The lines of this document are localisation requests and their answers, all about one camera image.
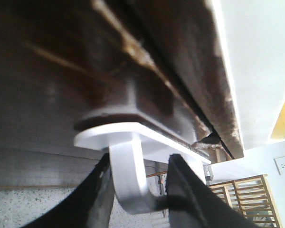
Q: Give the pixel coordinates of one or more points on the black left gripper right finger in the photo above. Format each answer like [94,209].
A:
[191,204]

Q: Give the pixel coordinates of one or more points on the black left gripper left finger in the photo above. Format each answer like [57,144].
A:
[88,206]

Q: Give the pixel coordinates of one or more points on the white drawer handle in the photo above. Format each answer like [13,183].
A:
[129,144]

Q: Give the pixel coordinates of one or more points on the wooden drawer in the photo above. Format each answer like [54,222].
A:
[63,69]

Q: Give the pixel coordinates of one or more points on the dark wooden drawer cabinet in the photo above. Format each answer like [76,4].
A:
[184,33]

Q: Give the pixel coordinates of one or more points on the wooden slatted rack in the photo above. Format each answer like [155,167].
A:
[252,197]

